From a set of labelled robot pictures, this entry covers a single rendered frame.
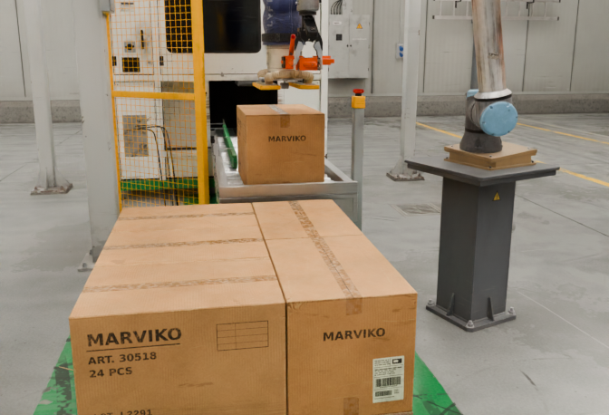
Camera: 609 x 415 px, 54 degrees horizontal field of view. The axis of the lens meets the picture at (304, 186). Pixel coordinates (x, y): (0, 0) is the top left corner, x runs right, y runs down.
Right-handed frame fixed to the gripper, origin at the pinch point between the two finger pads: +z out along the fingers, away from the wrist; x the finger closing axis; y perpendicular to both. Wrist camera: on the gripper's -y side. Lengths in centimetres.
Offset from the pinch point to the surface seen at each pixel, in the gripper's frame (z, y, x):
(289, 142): 40, 51, 0
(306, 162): 51, 51, -9
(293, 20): -19, 49, -1
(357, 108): 28, 98, -47
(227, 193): 63, 42, 32
